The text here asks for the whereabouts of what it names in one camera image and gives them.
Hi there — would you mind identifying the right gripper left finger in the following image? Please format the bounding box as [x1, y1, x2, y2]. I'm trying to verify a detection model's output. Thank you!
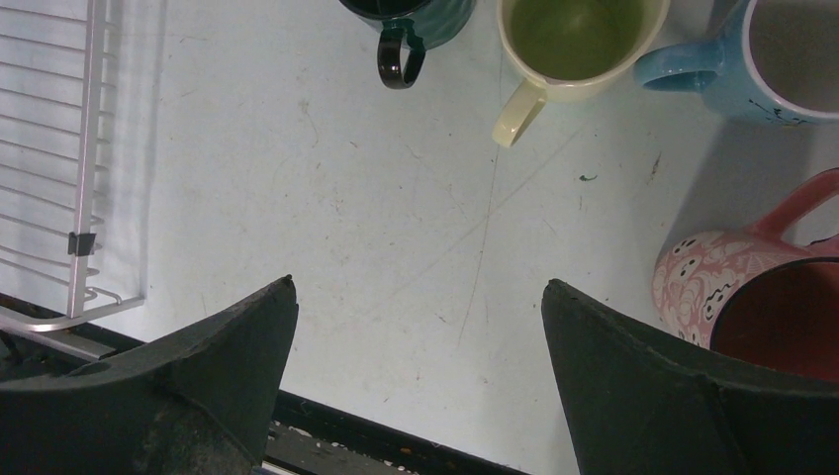
[1, 276, 299, 474]

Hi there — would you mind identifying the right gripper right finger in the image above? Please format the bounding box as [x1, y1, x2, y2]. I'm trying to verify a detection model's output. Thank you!
[541, 279, 838, 474]

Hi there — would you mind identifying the pink patterned mug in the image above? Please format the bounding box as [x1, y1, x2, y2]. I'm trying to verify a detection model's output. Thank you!
[651, 169, 838, 382]

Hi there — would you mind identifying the light green mug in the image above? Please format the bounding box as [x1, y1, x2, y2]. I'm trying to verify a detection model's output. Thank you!
[492, 0, 671, 147]

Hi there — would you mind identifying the blue mug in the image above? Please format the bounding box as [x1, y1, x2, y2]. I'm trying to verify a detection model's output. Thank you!
[633, 1, 838, 127]

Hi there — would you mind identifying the teal green mug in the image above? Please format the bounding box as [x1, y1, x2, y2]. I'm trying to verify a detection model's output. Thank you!
[340, 0, 477, 90]

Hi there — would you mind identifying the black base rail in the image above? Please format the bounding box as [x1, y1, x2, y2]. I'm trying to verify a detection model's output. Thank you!
[1, 324, 507, 474]

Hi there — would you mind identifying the wire dish rack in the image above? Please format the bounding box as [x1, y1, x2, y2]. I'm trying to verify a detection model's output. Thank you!
[1, 1, 144, 333]

